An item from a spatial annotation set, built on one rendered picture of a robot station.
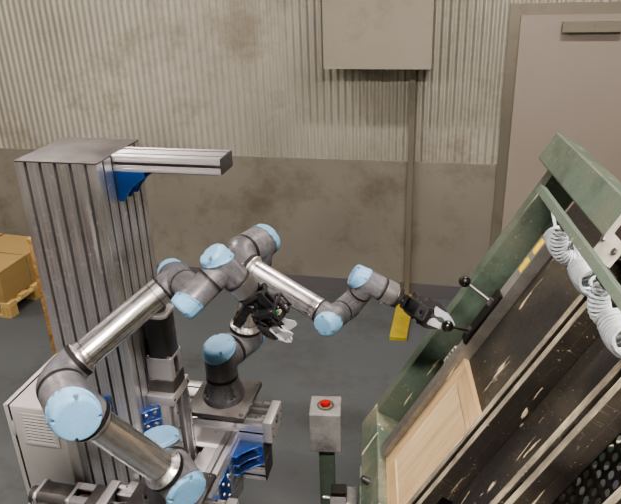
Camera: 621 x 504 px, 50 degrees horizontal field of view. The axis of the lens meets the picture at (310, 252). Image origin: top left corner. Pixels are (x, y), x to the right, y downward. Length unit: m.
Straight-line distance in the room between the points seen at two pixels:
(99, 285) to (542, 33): 3.48
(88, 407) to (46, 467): 0.84
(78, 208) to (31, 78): 3.97
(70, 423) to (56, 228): 0.59
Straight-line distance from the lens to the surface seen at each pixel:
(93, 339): 1.77
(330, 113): 4.93
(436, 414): 2.23
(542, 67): 4.74
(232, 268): 1.66
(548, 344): 1.74
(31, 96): 5.90
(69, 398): 1.64
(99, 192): 1.86
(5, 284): 5.61
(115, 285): 1.96
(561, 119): 4.82
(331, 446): 2.66
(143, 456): 1.81
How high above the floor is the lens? 2.51
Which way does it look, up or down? 24 degrees down
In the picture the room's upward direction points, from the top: 2 degrees counter-clockwise
